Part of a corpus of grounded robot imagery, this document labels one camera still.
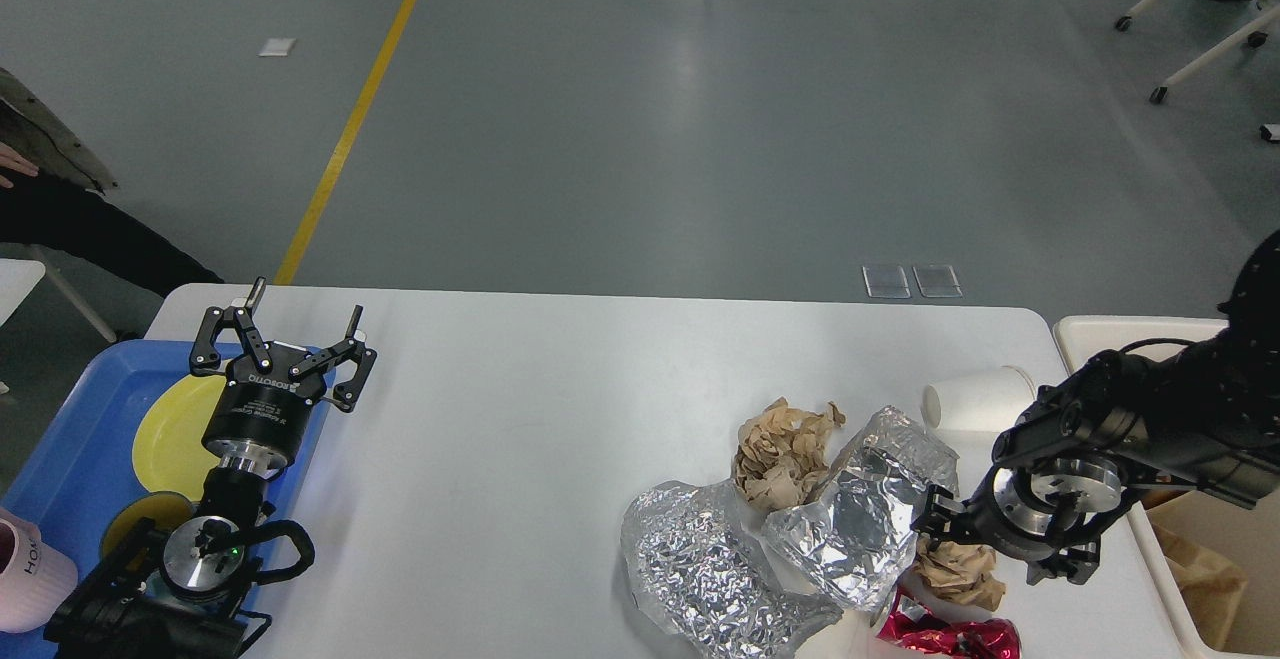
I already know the pink mug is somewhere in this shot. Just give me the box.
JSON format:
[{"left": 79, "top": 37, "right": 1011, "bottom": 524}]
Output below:
[{"left": 1, "top": 509, "right": 79, "bottom": 633}]

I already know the crumpled aluminium foil lower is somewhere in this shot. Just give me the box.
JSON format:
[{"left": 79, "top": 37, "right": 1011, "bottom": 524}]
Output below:
[{"left": 620, "top": 481, "right": 844, "bottom": 658}]

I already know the person's hand at left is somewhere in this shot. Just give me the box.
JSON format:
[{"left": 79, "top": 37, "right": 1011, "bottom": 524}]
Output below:
[{"left": 0, "top": 141, "right": 40, "bottom": 189}]

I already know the small white side table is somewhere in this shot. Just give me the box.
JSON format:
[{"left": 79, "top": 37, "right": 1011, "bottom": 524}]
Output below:
[{"left": 0, "top": 258, "right": 122, "bottom": 344}]

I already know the crumpled aluminium foil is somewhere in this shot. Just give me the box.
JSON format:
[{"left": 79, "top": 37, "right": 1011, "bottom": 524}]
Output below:
[
  {"left": 620, "top": 481, "right": 844, "bottom": 658},
  {"left": 762, "top": 407, "right": 959, "bottom": 612}
]

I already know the brown paper ball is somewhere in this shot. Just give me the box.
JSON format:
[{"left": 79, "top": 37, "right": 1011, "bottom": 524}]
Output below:
[{"left": 731, "top": 395, "right": 847, "bottom": 514}]

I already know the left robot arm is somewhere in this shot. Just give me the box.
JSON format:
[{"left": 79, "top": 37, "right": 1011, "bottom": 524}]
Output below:
[{"left": 44, "top": 279, "right": 378, "bottom": 658}]

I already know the dark green mug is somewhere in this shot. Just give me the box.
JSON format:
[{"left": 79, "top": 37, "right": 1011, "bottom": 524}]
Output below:
[{"left": 99, "top": 491, "right": 196, "bottom": 585}]

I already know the crushed red can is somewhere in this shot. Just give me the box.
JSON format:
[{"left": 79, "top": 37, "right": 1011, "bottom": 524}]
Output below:
[{"left": 873, "top": 589, "right": 1023, "bottom": 658}]

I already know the small brown paper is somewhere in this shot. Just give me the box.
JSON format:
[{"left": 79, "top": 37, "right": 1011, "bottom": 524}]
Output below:
[{"left": 913, "top": 537, "right": 1007, "bottom": 613}]

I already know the yellow plastic plate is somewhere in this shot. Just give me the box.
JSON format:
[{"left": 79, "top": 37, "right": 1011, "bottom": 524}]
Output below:
[{"left": 131, "top": 376, "right": 224, "bottom": 503}]

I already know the brown paper bag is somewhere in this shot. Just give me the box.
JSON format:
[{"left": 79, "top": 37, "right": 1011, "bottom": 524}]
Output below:
[{"left": 1152, "top": 523, "right": 1249, "bottom": 650}]

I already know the white paper cup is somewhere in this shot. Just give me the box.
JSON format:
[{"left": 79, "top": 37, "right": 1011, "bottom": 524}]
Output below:
[{"left": 922, "top": 366, "right": 1036, "bottom": 434}]

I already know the crumpled aluminium foil upper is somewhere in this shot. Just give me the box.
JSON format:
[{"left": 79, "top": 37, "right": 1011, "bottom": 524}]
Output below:
[{"left": 762, "top": 407, "right": 959, "bottom": 612}]

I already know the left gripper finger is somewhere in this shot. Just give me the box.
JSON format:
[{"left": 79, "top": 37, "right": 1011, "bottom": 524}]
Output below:
[
  {"left": 188, "top": 276, "right": 273, "bottom": 380},
  {"left": 288, "top": 305, "right": 379, "bottom": 413}
]

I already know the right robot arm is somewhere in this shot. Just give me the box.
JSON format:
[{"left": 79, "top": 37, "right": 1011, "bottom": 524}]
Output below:
[{"left": 913, "top": 235, "right": 1279, "bottom": 585}]

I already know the white plastic bin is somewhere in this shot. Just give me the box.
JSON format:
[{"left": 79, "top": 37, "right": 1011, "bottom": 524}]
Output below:
[{"left": 1053, "top": 314, "right": 1279, "bottom": 658}]

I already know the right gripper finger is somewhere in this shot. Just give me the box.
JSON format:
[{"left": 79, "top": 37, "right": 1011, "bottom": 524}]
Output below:
[
  {"left": 911, "top": 482, "right": 977, "bottom": 545},
  {"left": 1025, "top": 539, "right": 1101, "bottom": 586}
]

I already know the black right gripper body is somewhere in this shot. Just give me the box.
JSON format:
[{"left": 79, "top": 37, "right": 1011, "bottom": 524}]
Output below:
[{"left": 966, "top": 464, "right": 1132, "bottom": 566}]

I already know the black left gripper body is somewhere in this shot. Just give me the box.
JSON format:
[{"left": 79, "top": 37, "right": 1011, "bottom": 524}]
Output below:
[{"left": 202, "top": 357, "right": 329, "bottom": 480}]

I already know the blue plastic tray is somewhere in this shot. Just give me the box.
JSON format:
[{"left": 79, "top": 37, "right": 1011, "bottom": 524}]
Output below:
[{"left": 1, "top": 340, "right": 333, "bottom": 658}]

